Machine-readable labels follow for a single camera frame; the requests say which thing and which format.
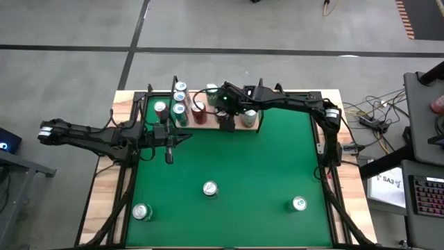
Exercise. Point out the dark red soda can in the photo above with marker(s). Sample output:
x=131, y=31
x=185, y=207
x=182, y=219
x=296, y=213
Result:
x=160, y=106

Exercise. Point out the black floor mat orange stripes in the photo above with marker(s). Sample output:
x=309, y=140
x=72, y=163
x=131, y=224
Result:
x=426, y=17

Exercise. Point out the grey side table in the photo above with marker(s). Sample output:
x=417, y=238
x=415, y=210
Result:
x=34, y=167

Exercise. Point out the black desk support beam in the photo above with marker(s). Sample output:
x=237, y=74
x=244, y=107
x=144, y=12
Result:
x=381, y=163

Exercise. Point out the black backlit keyboard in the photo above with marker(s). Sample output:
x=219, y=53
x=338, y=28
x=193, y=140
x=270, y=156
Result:
x=428, y=196

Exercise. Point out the black power strip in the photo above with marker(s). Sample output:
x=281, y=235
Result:
x=373, y=123

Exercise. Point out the pink drink can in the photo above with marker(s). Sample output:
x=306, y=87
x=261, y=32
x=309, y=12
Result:
x=438, y=104

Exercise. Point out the green table mat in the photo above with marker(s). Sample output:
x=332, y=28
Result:
x=236, y=225

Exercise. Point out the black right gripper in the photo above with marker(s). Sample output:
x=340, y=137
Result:
x=229, y=104

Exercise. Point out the black stand pole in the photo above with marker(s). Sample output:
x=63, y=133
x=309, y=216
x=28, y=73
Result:
x=431, y=74

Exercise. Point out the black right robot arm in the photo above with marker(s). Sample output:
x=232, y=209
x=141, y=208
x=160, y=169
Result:
x=295, y=102

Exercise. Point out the red can with black label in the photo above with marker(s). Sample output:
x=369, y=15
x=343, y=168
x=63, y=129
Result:
x=199, y=116

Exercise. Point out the green Sprite can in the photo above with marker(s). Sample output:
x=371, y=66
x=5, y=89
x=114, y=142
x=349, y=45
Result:
x=140, y=211
x=210, y=188
x=211, y=97

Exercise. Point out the black device blue light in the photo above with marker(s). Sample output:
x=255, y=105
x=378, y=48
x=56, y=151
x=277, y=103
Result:
x=12, y=139

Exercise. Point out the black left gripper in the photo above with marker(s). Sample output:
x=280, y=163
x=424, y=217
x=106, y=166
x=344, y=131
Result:
x=169, y=152

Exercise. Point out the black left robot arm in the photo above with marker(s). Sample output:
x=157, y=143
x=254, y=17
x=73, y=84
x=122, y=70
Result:
x=86, y=135

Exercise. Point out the white SA3 sign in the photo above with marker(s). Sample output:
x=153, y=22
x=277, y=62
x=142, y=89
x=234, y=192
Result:
x=385, y=189

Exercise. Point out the grey metal corner bracket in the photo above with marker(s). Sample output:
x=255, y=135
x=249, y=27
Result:
x=320, y=147

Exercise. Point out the wooden shelf board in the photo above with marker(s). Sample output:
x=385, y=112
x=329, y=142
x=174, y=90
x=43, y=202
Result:
x=209, y=125

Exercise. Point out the silver and red soda can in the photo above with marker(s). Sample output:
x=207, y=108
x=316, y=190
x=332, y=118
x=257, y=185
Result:
x=249, y=116

